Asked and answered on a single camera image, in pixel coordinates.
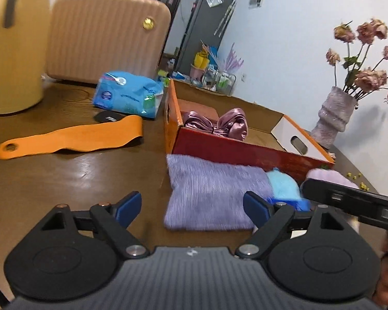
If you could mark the light blue fluffy ball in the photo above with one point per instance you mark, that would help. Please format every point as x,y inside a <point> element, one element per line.
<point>284,185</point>

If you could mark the red cardboard box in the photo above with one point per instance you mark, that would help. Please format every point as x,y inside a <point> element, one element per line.
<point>245,153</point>

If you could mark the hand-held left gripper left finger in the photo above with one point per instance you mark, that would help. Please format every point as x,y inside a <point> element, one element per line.
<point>129,208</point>

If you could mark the black tag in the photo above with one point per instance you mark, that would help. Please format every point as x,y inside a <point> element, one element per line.
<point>108,118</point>

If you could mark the purple fuzzy cloth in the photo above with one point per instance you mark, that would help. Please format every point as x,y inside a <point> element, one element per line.
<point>213,193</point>

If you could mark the blue wet wipes pack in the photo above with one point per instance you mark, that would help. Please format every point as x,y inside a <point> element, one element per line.
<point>129,93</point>

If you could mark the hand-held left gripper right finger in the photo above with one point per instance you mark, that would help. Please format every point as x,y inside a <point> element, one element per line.
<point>254,207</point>

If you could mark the purple dried flowers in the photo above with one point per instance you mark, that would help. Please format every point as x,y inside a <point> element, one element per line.
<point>234,59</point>

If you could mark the grey refrigerator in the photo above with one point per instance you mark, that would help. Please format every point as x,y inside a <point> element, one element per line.
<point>203,29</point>

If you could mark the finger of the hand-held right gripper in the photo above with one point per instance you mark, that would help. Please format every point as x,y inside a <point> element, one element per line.
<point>342,198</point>

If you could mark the pink ribbed suitcase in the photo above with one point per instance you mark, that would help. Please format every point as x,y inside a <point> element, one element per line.
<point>103,35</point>

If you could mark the dried pink roses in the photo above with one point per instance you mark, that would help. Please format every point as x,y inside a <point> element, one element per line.
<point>365,77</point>

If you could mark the yellow thermos jug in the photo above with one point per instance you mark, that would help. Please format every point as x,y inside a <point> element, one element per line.
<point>14,58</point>

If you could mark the yellow container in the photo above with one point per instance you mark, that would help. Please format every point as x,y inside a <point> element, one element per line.
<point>201,59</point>

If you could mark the yellow crumbs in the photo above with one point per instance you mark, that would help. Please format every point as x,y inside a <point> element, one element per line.
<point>359,180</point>

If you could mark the pale purple textured vase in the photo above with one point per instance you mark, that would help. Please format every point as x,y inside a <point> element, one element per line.
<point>334,116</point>

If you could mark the purple satin scrunchie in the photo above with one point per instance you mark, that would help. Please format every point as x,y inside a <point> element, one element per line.
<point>228,124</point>

